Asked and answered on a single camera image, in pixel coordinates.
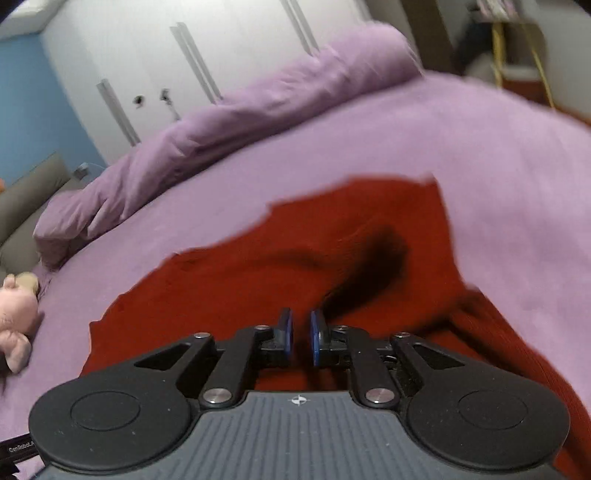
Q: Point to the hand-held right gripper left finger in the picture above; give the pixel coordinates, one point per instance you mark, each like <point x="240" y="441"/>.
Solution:
<point x="287" y="333"/>

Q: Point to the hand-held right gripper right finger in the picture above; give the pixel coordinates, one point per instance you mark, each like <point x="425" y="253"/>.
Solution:
<point x="316" y="337"/>

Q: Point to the red knit sweater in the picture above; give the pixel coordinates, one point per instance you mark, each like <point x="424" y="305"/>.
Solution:
<point x="351" y="240"/>

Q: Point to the dark clothes pile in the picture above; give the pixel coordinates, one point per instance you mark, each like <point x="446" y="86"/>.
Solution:
<point x="473" y="46"/>

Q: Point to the pink plush toy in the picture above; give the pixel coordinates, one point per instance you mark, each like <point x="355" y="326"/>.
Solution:
<point x="16" y="314"/>

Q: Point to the purple duvet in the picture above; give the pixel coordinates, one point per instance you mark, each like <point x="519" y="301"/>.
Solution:
<point x="221" y="138"/>

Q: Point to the purple bed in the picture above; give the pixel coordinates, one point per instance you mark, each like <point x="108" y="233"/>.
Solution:
<point x="498" y="194"/>

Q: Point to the white wardrobe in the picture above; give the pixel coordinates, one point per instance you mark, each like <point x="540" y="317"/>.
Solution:
<point x="152" y="60"/>

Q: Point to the yellow metal stand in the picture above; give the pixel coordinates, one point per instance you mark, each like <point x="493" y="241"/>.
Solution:
<point x="531" y="50"/>

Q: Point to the brown wooden door frame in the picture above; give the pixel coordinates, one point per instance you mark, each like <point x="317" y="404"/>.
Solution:
<point x="429" y="32"/>

